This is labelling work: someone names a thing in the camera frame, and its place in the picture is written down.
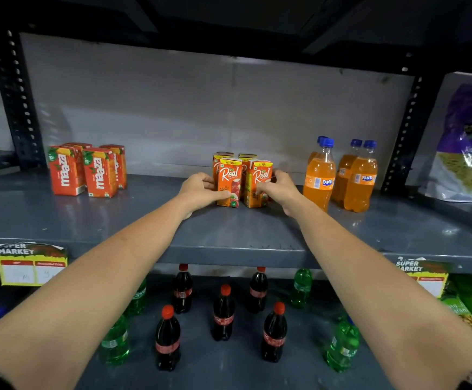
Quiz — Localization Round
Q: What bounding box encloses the red mango drink carton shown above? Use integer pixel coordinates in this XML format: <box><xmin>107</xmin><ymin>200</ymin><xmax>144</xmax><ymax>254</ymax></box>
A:
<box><xmin>63</xmin><ymin>142</ymin><xmax>93</xmax><ymax>175</ymax></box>
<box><xmin>48</xmin><ymin>145</ymin><xmax>87</xmax><ymax>196</ymax></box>
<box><xmin>99</xmin><ymin>144</ymin><xmax>127</xmax><ymax>190</ymax></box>
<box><xmin>82</xmin><ymin>148</ymin><xmax>119</xmax><ymax>199</ymax></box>

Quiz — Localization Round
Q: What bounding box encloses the yellow shelf price tag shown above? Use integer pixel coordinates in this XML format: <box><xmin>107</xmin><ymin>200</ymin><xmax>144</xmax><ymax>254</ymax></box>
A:
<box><xmin>0</xmin><ymin>242</ymin><xmax>68</xmax><ymax>287</ymax></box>
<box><xmin>395</xmin><ymin>256</ymin><xmax>454</xmax><ymax>299</ymax></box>

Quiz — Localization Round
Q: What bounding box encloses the person's right hand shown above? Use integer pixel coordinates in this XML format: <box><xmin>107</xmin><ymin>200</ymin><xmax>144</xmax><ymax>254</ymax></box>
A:
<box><xmin>255</xmin><ymin>170</ymin><xmax>306</xmax><ymax>219</ymax></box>

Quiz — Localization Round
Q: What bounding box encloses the green soda bottle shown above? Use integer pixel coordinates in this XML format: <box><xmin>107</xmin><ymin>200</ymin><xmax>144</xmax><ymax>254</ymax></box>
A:
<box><xmin>290</xmin><ymin>268</ymin><xmax>313</xmax><ymax>309</ymax></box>
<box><xmin>100</xmin><ymin>314</ymin><xmax>130</xmax><ymax>366</ymax></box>
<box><xmin>323</xmin><ymin>317</ymin><xmax>361</xmax><ymax>373</ymax></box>
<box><xmin>124</xmin><ymin>278</ymin><xmax>147</xmax><ymax>317</ymax></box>

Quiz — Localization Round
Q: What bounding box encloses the person's left hand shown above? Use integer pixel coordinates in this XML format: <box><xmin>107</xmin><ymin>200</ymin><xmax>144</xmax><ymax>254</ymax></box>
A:
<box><xmin>176</xmin><ymin>172</ymin><xmax>232</xmax><ymax>220</ymax></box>

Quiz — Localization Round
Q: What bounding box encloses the orange soda bottle blue cap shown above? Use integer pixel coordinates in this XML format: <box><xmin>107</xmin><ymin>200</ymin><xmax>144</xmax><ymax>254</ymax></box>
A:
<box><xmin>303</xmin><ymin>138</ymin><xmax>337</xmax><ymax>213</ymax></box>
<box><xmin>307</xmin><ymin>136</ymin><xmax>328</xmax><ymax>165</ymax></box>
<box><xmin>343</xmin><ymin>140</ymin><xmax>379</xmax><ymax>213</ymax></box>
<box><xmin>332</xmin><ymin>139</ymin><xmax>363</xmax><ymax>208</ymax></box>

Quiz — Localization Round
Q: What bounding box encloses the person's right forearm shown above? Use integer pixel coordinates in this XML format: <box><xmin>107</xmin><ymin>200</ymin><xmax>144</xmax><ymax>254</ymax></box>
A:
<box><xmin>289</xmin><ymin>197</ymin><xmax>472</xmax><ymax>390</ymax></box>

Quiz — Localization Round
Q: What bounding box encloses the orange fruit juice carton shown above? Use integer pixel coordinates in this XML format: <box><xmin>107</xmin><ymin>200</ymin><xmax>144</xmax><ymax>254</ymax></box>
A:
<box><xmin>243</xmin><ymin>159</ymin><xmax>273</xmax><ymax>209</ymax></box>
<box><xmin>213</xmin><ymin>152</ymin><xmax>235</xmax><ymax>191</ymax></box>
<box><xmin>217</xmin><ymin>158</ymin><xmax>243</xmax><ymax>208</ymax></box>
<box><xmin>238</xmin><ymin>153</ymin><xmax>258</xmax><ymax>187</ymax></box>

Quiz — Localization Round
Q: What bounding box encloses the purple snack bag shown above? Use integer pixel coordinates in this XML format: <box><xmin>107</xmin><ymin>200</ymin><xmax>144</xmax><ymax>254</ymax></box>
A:
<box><xmin>418</xmin><ymin>83</ymin><xmax>472</xmax><ymax>203</ymax></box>

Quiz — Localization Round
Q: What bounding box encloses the dark grey metal shelf rack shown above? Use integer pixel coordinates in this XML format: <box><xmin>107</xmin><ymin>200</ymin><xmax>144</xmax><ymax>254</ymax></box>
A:
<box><xmin>0</xmin><ymin>0</ymin><xmax>472</xmax><ymax>390</ymax></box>

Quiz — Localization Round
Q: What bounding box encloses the person's left forearm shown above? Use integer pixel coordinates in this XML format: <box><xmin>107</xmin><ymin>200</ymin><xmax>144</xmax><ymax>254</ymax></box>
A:
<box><xmin>0</xmin><ymin>197</ymin><xmax>192</xmax><ymax>390</ymax></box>

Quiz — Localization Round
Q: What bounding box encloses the cola bottle red cap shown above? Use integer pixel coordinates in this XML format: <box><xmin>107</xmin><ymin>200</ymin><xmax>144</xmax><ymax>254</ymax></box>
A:
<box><xmin>173</xmin><ymin>264</ymin><xmax>193</xmax><ymax>314</ymax></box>
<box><xmin>260</xmin><ymin>301</ymin><xmax>288</xmax><ymax>363</ymax></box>
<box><xmin>155</xmin><ymin>305</ymin><xmax>181</xmax><ymax>372</ymax></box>
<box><xmin>248</xmin><ymin>266</ymin><xmax>268</xmax><ymax>314</ymax></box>
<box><xmin>212</xmin><ymin>284</ymin><xmax>236</xmax><ymax>342</ymax></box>

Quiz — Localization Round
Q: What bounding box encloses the black perforated rack upright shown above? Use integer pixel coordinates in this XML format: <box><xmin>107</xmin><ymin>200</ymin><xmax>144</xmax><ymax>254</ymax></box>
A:
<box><xmin>0</xmin><ymin>26</ymin><xmax>48</xmax><ymax>171</ymax></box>
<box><xmin>380</xmin><ymin>73</ymin><xmax>444</xmax><ymax>195</ymax></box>

